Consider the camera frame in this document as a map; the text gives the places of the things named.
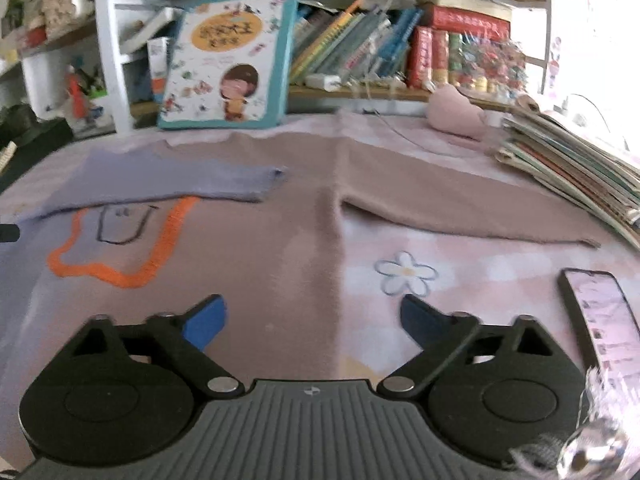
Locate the row of thin picture books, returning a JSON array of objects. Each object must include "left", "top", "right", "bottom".
[{"left": 289, "top": 0, "right": 426, "bottom": 86}]

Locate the purple and brown sweater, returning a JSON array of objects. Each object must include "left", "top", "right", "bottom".
[{"left": 0, "top": 127, "right": 603, "bottom": 386}]

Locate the row of red-spined books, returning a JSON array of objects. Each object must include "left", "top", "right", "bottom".
[{"left": 407, "top": 27, "right": 463, "bottom": 88}]

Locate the red tassel ornament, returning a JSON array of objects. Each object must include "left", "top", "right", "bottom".
[{"left": 65, "top": 67, "right": 91, "bottom": 123}]

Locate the pink wall chart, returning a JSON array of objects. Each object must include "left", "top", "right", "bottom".
[{"left": 547, "top": 0, "right": 640, "bottom": 96}]

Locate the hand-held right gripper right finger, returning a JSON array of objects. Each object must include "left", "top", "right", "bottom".
[{"left": 376, "top": 294, "right": 568, "bottom": 395}]

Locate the white tub pen holder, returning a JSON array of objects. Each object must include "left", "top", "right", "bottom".
[{"left": 82, "top": 87, "right": 115, "bottom": 133}]

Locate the red flat book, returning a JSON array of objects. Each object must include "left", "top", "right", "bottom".
[{"left": 431, "top": 6, "right": 511, "bottom": 36}]

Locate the pink plush toy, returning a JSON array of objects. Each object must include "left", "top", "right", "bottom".
[{"left": 426, "top": 85, "right": 488, "bottom": 140}]

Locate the white and orange carton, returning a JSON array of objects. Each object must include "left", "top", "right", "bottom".
[{"left": 147, "top": 37, "right": 171, "bottom": 102}]

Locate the clear plastic wrapper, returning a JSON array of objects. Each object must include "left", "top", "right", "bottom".
[{"left": 507, "top": 365, "right": 632, "bottom": 480}]

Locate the white and wooden bookshelf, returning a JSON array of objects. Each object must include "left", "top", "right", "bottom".
[{"left": 0, "top": 0, "right": 556, "bottom": 136}]

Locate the stack of magazines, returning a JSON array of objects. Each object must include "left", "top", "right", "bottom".
[{"left": 495, "top": 107, "right": 640, "bottom": 254}]

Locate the white power adapter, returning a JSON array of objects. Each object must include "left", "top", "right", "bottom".
[{"left": 305, "top": 74, "right": 342, "bottom": 92}]

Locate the smartphone with pink screen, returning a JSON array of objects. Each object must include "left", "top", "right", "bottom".
[{"left": 557, "top": 268, "right": 640, "bottom": 376}]

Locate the teal bordered children's book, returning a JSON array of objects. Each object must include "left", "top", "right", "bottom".
[{"left": 156, "top": 0, "right": 300, "bottom": 131}]

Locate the colourful paper ornament cluster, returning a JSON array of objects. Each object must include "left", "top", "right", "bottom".
[{"left": 450, "top": 35, "right": 529, "bottom": 99}]

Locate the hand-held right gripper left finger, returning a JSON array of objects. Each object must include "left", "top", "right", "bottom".
[{"left": 70, "top": 294, "right": 246, "bottom": 396}]

